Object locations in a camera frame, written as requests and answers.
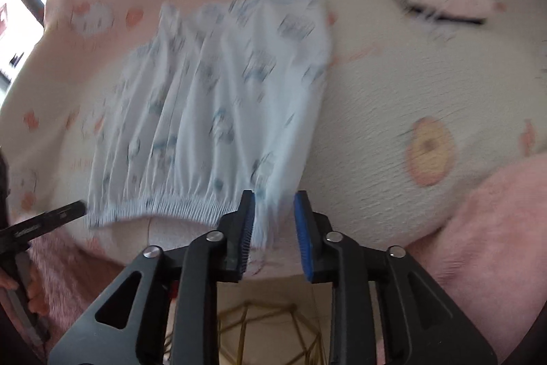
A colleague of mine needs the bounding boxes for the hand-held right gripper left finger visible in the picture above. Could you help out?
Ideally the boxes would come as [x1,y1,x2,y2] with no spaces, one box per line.
[47,190,257,365]

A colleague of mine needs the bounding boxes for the folded pink cartoon garment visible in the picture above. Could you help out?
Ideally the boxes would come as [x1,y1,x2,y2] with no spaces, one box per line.
[378,0,488,26]

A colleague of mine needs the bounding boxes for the white blue printed shorts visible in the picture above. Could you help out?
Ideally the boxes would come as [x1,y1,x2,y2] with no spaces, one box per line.
[85,0,335,252]

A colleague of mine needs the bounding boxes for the pink cat print blanket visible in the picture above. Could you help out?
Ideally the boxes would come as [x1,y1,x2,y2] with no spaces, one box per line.
[0,0,547,284]

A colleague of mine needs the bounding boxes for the window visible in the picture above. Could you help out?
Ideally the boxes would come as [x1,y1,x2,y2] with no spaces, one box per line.
[0,0,47,92]

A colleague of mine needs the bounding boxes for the person's left hand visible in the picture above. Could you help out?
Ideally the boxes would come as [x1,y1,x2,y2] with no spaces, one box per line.
[0,271,50,318]

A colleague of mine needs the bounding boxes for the gold wire frame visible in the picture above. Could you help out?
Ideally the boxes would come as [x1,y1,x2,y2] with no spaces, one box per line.
[216,303,335,365]

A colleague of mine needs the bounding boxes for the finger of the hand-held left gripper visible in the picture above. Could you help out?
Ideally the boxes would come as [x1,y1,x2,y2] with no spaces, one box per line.
[0,199,88,248]

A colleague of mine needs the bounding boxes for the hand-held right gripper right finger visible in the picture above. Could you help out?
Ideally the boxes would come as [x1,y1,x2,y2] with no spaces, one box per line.
[293,191,498,365]

